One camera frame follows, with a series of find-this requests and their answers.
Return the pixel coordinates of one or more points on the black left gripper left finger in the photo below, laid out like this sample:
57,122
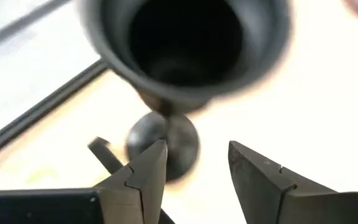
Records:
141,174

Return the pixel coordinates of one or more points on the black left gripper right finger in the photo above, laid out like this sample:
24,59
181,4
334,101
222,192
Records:
259,180

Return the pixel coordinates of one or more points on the black metal candlestick holder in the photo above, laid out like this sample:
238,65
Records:
110,37

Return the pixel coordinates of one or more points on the black aluminium table frame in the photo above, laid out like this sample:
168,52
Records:
42,105

